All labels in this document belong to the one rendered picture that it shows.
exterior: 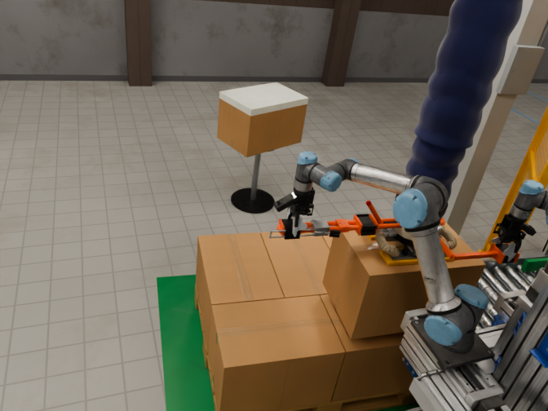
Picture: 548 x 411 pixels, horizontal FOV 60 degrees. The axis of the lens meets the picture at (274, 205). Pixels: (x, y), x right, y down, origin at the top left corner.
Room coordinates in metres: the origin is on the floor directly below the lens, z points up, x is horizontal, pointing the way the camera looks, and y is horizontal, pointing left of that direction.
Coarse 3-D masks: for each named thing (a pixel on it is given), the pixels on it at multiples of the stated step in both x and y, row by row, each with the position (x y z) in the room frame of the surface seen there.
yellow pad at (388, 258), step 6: (384, 252) 1.74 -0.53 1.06; (402, 252) 1.74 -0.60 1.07; (408, 252) 1.76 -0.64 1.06; (384, 258) 1.71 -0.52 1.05; (390, 258) 1.70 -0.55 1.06; (396, 258) 1.70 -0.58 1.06; (402, 258) 1.71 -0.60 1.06; (408, 258) 1.72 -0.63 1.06; (414, 258) 1.72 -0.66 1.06; (390, 264) 1.67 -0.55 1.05; (396, 264) 1.68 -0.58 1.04; (402, 264) 1.69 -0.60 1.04
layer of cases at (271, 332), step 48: (240, 240) 2.35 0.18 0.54; (288, 240) 2.42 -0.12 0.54; (240, 288) 1.92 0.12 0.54; (288, 288) 1.98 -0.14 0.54; (240, 336) 1.59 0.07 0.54; (288, 336) 1.63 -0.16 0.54; (336, 336) 1.68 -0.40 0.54; (384, 336) 1.73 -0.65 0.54; (240, 384) 1.42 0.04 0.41; (288, 384) 1.50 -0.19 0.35; (336, 384) 1.59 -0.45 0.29; (384, 384) 1.68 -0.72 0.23
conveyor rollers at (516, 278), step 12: (480, 276) 2.32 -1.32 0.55; (492, 276) 2.34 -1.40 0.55; (504, 276) 2.36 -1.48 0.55; (516, 276) 2.38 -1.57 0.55; (528, 276) 2.40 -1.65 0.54; (480, 288) 2.26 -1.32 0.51; (504, 288) 2.25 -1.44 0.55; (516, 288) 2.26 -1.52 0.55; (528, 288) 2.28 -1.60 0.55; (492, 300) 2.15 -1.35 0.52; (492, 312) 2.03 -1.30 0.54
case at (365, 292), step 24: (336, 240) 1.92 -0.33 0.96; (360, 240) 1.84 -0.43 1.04; (336, 264) 1.86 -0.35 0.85; (360, 264) 1.67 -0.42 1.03; (384, 264) 1.67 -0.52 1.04; (408, 264) 1.70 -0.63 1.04; (456, 264) 1.75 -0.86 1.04; (480, 264) 1.78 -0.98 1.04; (336, 288) 1.81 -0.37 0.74; (360, 288) 1.62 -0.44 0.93; (384, 288) 1.61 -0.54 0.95; (408, 288) 1.66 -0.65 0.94; (360, 312) 1.59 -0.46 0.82; (384, 312) 1.63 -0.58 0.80; (360, 336) 1.60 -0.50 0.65
